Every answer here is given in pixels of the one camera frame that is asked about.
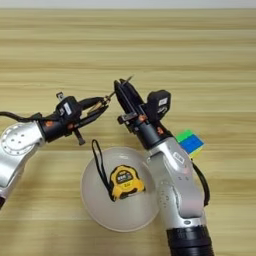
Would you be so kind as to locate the yellow tape measure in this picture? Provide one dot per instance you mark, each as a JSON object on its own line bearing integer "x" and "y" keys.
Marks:
{"x": 126, "y": 181}

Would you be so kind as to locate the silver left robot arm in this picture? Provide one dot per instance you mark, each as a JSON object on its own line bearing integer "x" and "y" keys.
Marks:
{"x": 16, "y": 146}

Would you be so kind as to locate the round white plate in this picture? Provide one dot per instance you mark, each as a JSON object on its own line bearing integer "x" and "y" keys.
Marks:
{"x": 126, "y": 216}

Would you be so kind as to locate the gripper small black box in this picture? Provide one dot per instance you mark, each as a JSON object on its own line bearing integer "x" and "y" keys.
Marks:
{"x": 159, "y": 105}
{"x": 68, "y": 109}

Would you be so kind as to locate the left gripper small black box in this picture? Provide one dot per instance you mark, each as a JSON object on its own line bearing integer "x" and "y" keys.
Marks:
{"x": 68, "y": 109}

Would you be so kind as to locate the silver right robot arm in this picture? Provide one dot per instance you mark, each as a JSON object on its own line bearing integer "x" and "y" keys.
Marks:
{"x": 176, "y": 186}

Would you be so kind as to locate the colourful puzzle cube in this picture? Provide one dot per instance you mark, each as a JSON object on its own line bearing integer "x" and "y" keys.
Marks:
{"x": 190, "y": 143}

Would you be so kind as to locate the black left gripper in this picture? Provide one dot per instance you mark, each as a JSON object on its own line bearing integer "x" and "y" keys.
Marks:
{"x": 53, "y": 128}

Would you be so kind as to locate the right gripper small black box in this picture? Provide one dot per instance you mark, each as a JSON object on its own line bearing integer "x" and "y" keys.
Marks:
{"x": 159, "y": 105}

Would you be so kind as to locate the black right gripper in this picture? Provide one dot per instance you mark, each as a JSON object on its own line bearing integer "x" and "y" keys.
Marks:
{"x": 150, "y": 135}

